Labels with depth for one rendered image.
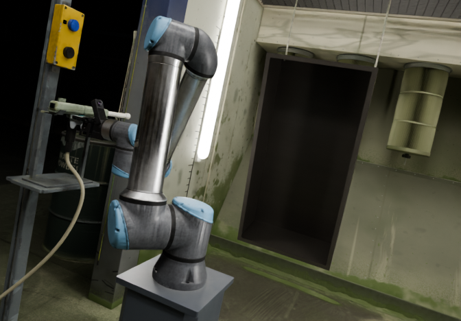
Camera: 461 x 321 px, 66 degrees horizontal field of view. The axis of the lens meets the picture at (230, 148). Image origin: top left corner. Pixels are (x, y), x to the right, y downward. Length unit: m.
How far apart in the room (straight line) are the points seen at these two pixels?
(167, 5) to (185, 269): 1.42
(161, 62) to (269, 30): 2.33
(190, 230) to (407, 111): 2.37
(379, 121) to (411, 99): 0.46
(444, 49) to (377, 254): 1.69
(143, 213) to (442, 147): 2.92
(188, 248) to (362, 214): 2.31
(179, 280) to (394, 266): 2.25
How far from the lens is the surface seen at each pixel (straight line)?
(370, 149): 3.53
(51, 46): 1.75
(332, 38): 3.25
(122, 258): 2.22
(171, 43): 1.15
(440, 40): 3.25
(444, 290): 3.25
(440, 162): 3.58
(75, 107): 1.66
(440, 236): 3.38
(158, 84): 1.12
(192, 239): 1.19
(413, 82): 3.24
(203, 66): 1.21
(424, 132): 3.17
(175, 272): 1.23
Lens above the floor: 1.21
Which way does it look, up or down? 4 degrees down
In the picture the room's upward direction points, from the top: 12 degrees clockwise
